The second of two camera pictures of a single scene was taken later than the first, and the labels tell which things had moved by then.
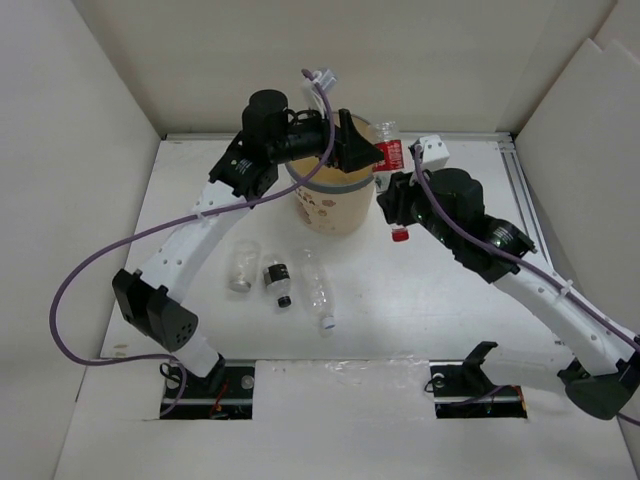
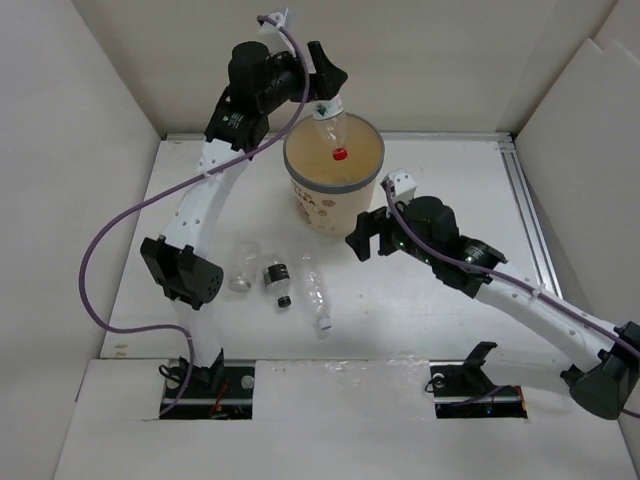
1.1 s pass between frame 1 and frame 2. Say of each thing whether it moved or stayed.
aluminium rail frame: stayed
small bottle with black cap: stayed
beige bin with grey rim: stayed
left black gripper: moved
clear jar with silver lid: stayed
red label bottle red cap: moved
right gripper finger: moved
